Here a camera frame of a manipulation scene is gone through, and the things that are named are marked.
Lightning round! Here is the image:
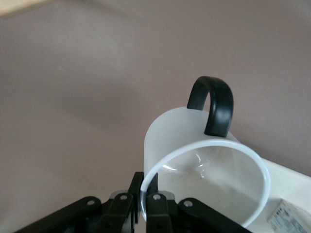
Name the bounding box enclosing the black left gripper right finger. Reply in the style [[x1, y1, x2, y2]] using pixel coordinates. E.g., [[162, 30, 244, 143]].
[[145, 173, 249, 233]]

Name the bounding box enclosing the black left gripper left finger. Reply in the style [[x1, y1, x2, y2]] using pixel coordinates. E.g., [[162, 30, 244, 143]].
[[13, 171, 144, 233]]

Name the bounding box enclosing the white smiley mug black handle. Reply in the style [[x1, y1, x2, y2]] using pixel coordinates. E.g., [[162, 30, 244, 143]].
[[142, 75, 272, 229]]

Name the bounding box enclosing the blue milk carton green cap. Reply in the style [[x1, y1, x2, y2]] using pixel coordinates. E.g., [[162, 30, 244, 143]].
[[266, 198, 311, 233]]

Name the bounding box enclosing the beige plastic tray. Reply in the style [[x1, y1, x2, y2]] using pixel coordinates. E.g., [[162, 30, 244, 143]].
[[242, 157, 311, 233]]

